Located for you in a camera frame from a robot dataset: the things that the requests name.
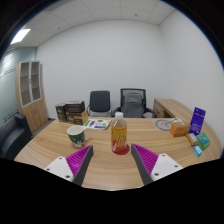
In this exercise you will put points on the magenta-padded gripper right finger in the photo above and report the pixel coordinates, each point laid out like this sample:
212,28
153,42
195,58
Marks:
148,160

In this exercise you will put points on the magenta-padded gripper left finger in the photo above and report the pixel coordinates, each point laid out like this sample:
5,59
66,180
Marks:
77,160

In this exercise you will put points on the orange-labelled tea bottle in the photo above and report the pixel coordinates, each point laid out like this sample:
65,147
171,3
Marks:
119,135

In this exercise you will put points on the white green red mug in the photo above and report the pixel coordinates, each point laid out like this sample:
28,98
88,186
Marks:
76,136

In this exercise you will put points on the white green printed leaflet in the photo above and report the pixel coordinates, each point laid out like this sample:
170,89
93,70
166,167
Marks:
96,124

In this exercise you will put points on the orange cardboard box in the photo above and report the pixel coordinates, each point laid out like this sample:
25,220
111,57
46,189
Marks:
179,129

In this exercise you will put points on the small tan packet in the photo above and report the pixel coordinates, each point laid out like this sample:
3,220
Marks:
192,139

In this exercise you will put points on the dark brown carton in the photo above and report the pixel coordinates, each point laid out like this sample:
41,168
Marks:
60,112

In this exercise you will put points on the black carton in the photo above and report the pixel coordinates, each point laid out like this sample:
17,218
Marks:
75,106

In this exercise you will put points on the flat green box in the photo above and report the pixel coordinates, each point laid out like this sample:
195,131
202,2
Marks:
203,140

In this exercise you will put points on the grey mesh-back office chair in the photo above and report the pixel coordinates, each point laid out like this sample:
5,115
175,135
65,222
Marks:
133,103

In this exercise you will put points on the black padded office chair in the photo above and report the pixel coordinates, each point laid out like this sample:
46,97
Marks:
99,101

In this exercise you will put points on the purple standing package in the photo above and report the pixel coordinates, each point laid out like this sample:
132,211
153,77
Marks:
198,120

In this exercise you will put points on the black leather sofa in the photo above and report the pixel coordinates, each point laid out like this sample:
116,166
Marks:
13,138

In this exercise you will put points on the wooden glass-door shelf cabinet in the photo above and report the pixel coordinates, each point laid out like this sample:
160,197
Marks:
31,100

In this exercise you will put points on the rectangular ceiling light panel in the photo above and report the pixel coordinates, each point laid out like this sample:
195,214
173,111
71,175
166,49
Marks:
20,36

